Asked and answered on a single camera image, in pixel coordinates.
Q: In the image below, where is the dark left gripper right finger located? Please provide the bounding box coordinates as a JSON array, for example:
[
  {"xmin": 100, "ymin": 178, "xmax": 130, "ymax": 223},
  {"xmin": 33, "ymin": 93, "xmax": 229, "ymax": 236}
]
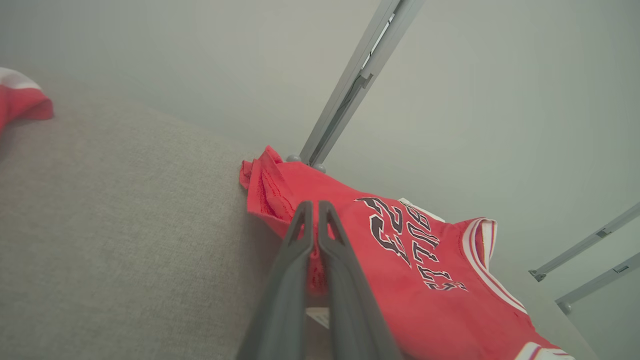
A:
[{"xmin": 318, "ymin": 200, "xmax": 403, "ymax": 360}]

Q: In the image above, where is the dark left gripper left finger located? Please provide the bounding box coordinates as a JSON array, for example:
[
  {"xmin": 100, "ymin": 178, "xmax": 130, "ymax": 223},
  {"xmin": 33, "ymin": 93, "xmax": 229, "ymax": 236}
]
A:
[{"xmin": 236, "ymin": 201, "xmax": 314, "ymax": 360}]

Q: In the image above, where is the red basketball jersey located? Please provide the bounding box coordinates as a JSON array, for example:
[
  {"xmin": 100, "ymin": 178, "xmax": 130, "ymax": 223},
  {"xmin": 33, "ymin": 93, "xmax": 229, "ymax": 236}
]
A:
[{"xmin": 239, "ymin": 145, "xmax": 576, "ymax": 360}]

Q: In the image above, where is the red garment with white panel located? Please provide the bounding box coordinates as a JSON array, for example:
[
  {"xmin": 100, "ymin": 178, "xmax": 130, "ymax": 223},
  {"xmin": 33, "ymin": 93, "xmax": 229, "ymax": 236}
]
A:
[{"xmin": 0, "ymin": 67, "xmax": 55, "ymax": 132}]

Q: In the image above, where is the grey fabric sofa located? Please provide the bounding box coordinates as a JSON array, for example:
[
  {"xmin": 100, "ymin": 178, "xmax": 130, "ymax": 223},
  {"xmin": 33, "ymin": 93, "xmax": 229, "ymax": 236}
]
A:
[{"xmin": 0, "ymin": 70, "xmax": 601, "ymax": 360}]

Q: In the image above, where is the grey metal partition post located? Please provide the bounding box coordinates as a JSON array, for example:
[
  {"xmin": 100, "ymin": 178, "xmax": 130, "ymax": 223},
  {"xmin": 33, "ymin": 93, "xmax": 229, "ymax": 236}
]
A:
[{"xmin": 299, "ymin": 0, "xmax": 426, "ymax": 168}]

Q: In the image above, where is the grey metal floor rail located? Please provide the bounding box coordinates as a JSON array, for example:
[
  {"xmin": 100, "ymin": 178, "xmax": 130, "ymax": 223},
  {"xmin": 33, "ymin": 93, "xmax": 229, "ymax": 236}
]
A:
[{"xmin": 529, "ymin": 201, "xmax": 640, "ymax": 282}]

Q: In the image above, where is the grey round-ended metal rail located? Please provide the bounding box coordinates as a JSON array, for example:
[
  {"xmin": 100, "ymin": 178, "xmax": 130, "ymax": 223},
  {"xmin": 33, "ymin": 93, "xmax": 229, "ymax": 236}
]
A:
[{"xmin": 556, "ymin": 251, "xmax": 640, "ymax": 315}]

